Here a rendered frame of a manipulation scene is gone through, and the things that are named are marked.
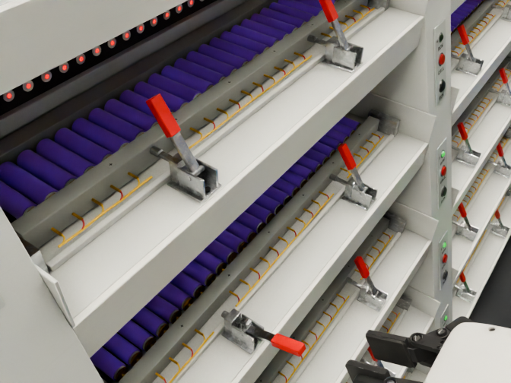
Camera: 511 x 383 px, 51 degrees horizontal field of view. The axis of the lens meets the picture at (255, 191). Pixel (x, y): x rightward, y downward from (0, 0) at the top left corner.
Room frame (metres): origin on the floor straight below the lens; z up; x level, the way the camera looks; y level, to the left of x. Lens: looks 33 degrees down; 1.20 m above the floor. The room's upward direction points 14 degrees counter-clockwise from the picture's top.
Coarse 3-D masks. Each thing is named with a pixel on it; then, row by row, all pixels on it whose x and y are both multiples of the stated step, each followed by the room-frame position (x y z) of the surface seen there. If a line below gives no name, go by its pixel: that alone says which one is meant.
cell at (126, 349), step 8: (120, 336) 0.41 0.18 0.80; (104, 344) 0.40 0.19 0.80; (112, 344) 0.40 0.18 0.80; (120, 344) 0.39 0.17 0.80; (128, 344) 0.39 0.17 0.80; (112, 352) 0.39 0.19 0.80; (120, 352) 0.39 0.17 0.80; (128, 352) 0.38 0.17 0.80; (136, 352) 0.39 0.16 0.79; (128, 360) 0.38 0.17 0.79
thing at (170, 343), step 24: (360, 144) 0.69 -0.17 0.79; (336, 168) 0.63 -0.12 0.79; (312, 192) 0.59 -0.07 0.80; (288, 216) 0.55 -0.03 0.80; (264, 240) 0.51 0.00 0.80; (240, 264) 0.48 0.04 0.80; (216, 288) 0.45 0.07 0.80; (192, 312) 0.42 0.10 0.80; (168, 336) 0.39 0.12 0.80; (192, 336) 0.41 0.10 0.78; (144, 360) 0.37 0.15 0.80; (168, 360) 0.38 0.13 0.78
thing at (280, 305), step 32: (384, 128) 0.73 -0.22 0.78; (416, 128) 0.71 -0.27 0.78; (384, 160) 0.67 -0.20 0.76; (416, 160) 0.67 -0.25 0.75; (384, 192) 0.60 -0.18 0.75; (320, 224) 0.55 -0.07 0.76; (352, 224) 0.55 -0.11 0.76; (320, 256) 0.50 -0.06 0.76; (288, 288) 0.46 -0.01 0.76; (320, 288) 0.47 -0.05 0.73; (256, 320) 0.42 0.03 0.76; (288, 320) 0.42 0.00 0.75; (224, 352) 0.39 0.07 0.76; (256, 352) 0.38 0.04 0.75
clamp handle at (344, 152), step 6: (342, 144) 0.61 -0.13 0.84; (342, 150) 0.60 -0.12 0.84; (348, 150) 0.60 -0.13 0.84; (342, 156) 0.60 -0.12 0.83; (348, 156) 0.60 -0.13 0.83; (348, 162) 0.59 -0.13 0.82; (354, 162) 0.60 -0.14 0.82; (348, 168) 0.59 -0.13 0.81; (354, 168) 0.60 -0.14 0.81; (354, 174) 0.59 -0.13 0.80; (360, 180) 0.59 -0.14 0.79; (360, 186) 0.59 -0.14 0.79
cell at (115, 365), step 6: (102, 348) 0.39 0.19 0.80; (96, 354) 0.39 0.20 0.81; (102, 354) 0.39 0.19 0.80; (108, 354) 0.39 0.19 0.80; (96, 360) 0.38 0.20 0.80; (102, 360) 0.38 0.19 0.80; (108, 360) 0.38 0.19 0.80; (114, 360) 0.38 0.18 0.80; (96, 366) 0.38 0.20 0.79; (102, 366) 0.37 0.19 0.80; (108, 366) 0.37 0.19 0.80; (114, 366) 0.37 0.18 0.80; (120, 366) 0.37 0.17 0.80; (108, 372) 0.37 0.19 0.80; (114, 372) 0.37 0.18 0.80; (114, 378) 0.37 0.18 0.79
